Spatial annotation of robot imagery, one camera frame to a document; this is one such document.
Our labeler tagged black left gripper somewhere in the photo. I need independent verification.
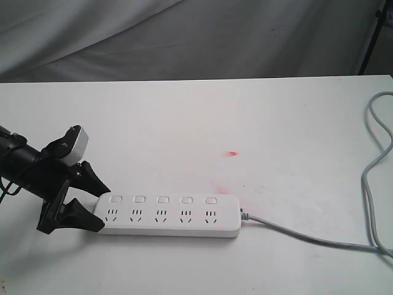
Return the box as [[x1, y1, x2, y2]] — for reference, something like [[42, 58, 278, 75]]
[[24, 154, 111, 234]]

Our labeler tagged white five-socket power strip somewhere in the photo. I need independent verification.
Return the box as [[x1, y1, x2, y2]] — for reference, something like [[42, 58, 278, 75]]
[[93, 193, 242, 238]]

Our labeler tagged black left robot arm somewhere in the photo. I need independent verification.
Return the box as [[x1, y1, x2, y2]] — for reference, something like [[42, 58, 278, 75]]
[[1, 125, 110, 234]]

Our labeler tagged grey backdrop cloth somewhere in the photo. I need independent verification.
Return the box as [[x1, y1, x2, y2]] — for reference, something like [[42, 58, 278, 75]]
[[1, 1, 384, 82]]

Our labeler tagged black tripod stand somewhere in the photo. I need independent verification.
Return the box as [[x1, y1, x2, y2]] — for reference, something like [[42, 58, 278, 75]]
[[358, 0, 392, 76]]

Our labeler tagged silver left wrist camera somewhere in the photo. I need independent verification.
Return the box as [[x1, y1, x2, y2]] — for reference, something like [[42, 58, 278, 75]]
[[58, 125, 88, 167]]

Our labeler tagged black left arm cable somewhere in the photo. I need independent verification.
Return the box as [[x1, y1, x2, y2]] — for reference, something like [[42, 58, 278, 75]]
[[0, 179, 24, 203]]

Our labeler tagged grey power cable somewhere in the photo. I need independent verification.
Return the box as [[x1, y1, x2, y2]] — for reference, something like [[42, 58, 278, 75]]
[[239, 91, 393, 256]]

